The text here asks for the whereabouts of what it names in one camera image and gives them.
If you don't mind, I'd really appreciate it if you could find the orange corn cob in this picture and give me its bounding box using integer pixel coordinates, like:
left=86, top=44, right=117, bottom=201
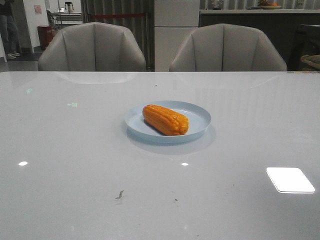
left=142, top=104, right=189, bottom=136

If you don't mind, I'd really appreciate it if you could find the light blue round plate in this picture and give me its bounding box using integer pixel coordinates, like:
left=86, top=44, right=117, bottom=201
left=125, top=100, right=212, bottom=145

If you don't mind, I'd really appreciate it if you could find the right beige upholstered chair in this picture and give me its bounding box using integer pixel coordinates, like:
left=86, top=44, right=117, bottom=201
left=169, top=23, right=287, bottom=72

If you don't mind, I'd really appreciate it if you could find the beige upholstered chair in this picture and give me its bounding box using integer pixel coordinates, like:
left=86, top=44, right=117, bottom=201
left=169, top=23, right=287, bottom=72
left=38, top=22, right=146, bottom=72

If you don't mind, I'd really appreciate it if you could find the left beige upholstered chair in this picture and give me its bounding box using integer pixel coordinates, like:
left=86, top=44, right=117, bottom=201
left=38, top=22, right=146, bottom=72

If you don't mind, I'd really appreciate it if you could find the white cabinet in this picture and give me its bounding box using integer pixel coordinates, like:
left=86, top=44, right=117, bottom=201
left=154, top=0, right=200, bottom=72

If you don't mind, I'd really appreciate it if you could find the red barrier belt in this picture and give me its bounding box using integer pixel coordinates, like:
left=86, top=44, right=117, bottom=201
left=90, top=12, right=148, bottom=19

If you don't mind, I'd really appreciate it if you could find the red trash bin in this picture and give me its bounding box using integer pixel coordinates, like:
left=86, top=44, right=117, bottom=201
left=37, top=25, right=53, bottom=50

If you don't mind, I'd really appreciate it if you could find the dark counter with white top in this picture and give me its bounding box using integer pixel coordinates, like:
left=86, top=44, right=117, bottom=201
left=199, top=9, right=320, bottom=62

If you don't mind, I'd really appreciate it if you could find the fruit bowl on counter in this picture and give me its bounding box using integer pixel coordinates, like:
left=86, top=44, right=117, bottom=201
left=258, top=0, right=282, bottom=10

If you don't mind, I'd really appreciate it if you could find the dark wooden chair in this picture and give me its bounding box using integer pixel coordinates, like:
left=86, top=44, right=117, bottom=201
left=287, top=24, right=320, bottom=72

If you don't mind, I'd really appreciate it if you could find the person in jeans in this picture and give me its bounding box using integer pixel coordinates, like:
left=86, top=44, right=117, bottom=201
left=0, top=0, right=20, bottom=60

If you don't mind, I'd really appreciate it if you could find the pink wall notice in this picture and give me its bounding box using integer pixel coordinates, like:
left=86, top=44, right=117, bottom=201
left=34, top=4, right=42, bottom=15

